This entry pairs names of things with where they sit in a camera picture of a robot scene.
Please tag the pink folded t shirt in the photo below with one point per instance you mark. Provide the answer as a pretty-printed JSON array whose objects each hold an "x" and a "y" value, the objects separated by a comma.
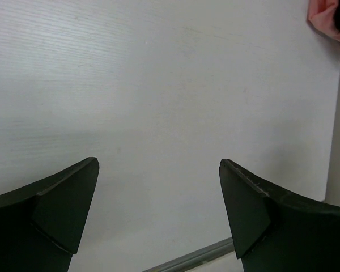
[{"x": 324, "y": 16}]

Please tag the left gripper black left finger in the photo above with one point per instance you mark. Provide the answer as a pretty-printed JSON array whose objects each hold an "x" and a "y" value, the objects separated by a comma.
[{"x": 42, "y": 223}]

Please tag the aluminium rail frame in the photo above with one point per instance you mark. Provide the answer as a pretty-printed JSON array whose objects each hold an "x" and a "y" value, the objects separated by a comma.
[{"x": 196, "y": 258}]

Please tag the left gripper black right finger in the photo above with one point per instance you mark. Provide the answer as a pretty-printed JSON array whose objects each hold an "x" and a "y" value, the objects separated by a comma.
[{"x": 275, "y": 229}]

